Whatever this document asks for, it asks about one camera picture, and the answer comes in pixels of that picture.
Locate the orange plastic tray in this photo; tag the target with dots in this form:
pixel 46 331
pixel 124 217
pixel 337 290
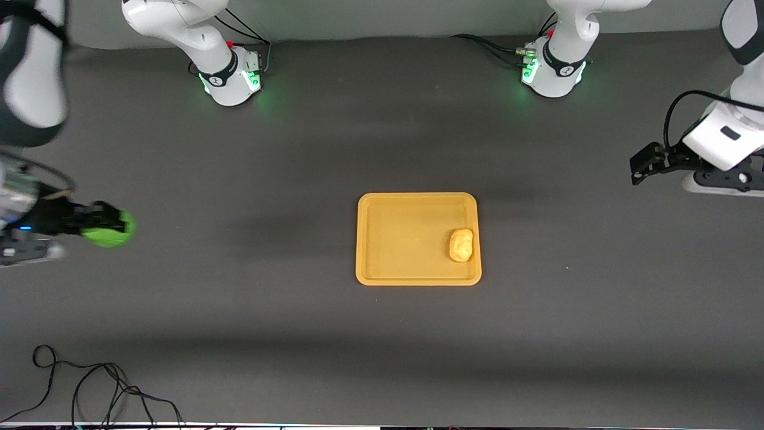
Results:
pixel 406 239

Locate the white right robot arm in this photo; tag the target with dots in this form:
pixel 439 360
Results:
pixel 221 65

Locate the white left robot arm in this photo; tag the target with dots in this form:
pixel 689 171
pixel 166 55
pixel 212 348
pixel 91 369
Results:
pixel 564 54

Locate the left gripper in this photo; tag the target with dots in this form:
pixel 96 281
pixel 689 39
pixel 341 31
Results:
pixel 672 159

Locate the green apple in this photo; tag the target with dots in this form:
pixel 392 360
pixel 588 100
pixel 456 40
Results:
pixel 110 236

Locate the yellow potato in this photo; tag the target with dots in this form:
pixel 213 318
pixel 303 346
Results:
pixel 461 245

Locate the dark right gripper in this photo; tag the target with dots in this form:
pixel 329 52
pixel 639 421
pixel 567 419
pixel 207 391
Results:
pixel 49 216

